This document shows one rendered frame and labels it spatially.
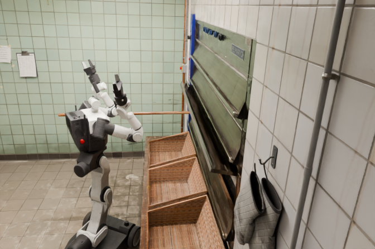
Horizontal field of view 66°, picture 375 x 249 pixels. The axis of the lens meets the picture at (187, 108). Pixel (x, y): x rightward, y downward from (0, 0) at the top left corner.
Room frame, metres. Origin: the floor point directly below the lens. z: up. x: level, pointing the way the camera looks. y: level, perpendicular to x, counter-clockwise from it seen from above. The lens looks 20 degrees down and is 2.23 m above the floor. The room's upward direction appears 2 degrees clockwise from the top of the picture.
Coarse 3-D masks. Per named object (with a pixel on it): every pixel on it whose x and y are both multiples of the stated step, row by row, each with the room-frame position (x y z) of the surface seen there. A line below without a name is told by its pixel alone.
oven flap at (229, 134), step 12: (192, 84) 2.90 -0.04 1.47; (204, 84) 2.53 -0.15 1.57; (204, 96) 2.37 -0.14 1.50; (216, 96) 2.08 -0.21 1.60; (204, 108) 2.16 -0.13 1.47; (216, 108) 1.97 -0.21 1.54; (216, 120) 1.86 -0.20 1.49; (228, 120) 1.67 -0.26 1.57; (216, 132) 1.71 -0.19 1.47; (228, 132) 1.58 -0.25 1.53; (240, 132) 1.44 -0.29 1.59; (228, 144) 1.51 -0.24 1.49; (240, 144) 1.38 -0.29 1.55; (228, 156) 1.39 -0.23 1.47
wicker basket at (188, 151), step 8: (168, 136) 3.05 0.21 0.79; (176, 136) 3.06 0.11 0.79; (184, 136) 3.08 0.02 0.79; (160, 144) 3.04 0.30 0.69; (168, 144) 3.05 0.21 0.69; (176, 144) 3.07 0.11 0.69; (184, 144) 3.07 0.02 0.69; (192, 144) 2.77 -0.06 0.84; (152, 152) 3.02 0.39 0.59; (160, 152) 3.03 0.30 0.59; (168, 152) 3.03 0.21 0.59; (176, 152) 3.04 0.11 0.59; (184, 152) 2.95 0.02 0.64; (192, 152) 2.67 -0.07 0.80; (152, 160) 2.84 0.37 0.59; (168, 160) 2.85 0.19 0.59; (176, 160) 2.52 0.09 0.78; (152, 176) 2.49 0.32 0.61; (160, 176) 2.50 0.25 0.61
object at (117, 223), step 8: (112, 224) 2.27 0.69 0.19; (120, 224) 2.27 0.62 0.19; (128, 224) 2.24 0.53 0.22; (112, 232) 2.19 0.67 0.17; (120, 232) 2.19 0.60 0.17; (128, 232) 2.19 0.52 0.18; (72, 240) 2.08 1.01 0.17; (80, 240) 1.89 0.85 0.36; (88, 240) 1.92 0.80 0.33; (104, 240) 2.09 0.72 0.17; (112, 240) 2.10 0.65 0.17; (120, 240) 2.10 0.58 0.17; (72, 248) 1.81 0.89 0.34; (80, 248) 1.83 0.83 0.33; (88, 248) 1.89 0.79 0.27; (96, 248) 1.99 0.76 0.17; (104, 248) 2.00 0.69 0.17; (112, 248) 2.00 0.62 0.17; (120, 248) 2.05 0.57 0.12
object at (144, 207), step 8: (152, 136) 3.48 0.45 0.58; (160, 136) 3.49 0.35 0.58; (152, 144) 3.25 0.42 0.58; (160, 160) 2.86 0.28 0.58; (144, 168) 2.69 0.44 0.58; (144, 176) 2.53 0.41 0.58; (144, 184) 2.39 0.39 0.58; (144, 192) 2.27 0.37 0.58; (144, 200) 2.15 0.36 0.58; (144, 208) 2.04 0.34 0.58; (144, 216) 1.95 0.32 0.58; (144, 224) 1.85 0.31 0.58; (144, 232) 1.77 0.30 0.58; (144, 240) 1.69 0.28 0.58; (152, 240) 1.69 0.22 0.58; (144, 248) 1.61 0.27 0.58; (184, 248) 1.63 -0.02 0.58
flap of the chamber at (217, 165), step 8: (192, 88) 2.98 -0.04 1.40; (184, 96) 2.67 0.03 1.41; (192, 96) 2.67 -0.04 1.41; (192, 104) 2.40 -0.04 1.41; (200, 104) 2.46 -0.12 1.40; (200, 112) 2.24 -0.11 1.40; (200, 120) 2.05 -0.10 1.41; (208, 120) 2.09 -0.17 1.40; (208, 128) 1.91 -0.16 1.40; (208, 136) 1.77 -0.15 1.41; (216, 136) 1.80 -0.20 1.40; (200, 144) 1.66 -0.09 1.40; (208, 144) 1.64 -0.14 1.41; (216, 144) 1.67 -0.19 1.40; (216, 152) 1.55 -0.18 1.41; (224, 152) 1.57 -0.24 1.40; (208, 160) 1.43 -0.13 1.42; (216, 160) 1.44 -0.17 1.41; (224, 160) 1.47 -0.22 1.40; (216, 168) 1.35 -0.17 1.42; (224, 168) 1.37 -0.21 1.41; (232, 168) 1.39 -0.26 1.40
